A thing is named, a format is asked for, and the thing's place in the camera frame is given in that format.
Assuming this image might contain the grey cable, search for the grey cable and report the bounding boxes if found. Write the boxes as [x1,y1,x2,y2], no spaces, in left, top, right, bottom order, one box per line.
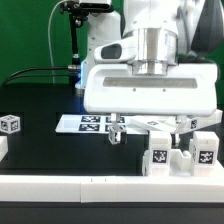
[47,0,69,84]

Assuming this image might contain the white block left edge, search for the white block left edge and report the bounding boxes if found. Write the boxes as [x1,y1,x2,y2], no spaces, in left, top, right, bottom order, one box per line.
[0,136,8,162]

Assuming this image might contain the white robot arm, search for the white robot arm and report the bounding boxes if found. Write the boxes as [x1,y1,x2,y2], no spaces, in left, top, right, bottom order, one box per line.
[84,0,224,144]

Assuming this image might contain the white front fence rail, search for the white front fence rail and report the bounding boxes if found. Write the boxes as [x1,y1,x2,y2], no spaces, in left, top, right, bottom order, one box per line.
[0,175,224,203]

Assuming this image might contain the small white tag cube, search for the small white tag cube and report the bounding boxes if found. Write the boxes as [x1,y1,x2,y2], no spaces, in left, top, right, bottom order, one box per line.
[108,126,127,145]

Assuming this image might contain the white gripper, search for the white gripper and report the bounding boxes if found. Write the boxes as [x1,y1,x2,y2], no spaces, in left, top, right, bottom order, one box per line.
[84,34,218,145]

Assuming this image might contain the white fence rail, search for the white fence rail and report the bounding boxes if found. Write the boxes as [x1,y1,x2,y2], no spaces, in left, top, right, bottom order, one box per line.
[0,175,224,203]
[216,160,224,177]

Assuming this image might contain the white tag sheet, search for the white tag sheet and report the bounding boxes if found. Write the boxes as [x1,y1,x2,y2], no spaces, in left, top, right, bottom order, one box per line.
[56,114,147,135]

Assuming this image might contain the black cables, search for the black cables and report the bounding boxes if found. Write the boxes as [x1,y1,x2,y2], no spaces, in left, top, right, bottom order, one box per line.
[0,65,82,87]

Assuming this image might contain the white right fence rail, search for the white right fence rail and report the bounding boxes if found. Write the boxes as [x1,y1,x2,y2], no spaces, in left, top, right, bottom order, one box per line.
[216,160,224,177]

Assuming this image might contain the white chair back piece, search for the white chair back piece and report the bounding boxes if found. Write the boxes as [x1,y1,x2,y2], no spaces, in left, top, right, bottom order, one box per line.
[130,115,175,134]

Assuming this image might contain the white tag cube far left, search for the white tag cube far left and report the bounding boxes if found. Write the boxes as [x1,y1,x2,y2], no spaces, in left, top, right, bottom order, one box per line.
[0,115,21,134]

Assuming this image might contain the white chair seat block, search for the white chair seat block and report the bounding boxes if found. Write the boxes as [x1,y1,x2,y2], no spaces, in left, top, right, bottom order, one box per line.
[142,148,218,177]

